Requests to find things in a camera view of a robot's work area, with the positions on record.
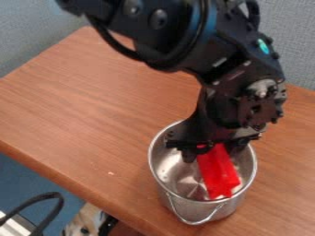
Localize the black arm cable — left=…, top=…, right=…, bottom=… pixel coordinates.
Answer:
left=84, top=12, right=145, bottom=61

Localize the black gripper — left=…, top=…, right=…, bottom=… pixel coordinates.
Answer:
left=164, top=86, right=263, bottom=164

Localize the metal pot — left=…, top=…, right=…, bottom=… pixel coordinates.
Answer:
left=148, top=121, right=257, bottom=226

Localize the red plastic block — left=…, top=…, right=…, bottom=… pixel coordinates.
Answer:
left=196, top=144, right=241, bottom=199

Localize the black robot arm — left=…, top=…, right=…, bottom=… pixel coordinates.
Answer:
left=55, top=0, right=287, bottom=162

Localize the grey device under table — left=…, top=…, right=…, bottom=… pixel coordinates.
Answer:
left=0, top=215, right=36, bottom=236

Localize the black cable loop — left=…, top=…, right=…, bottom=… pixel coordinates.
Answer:
left=0, top=191, right=67, bottom=236

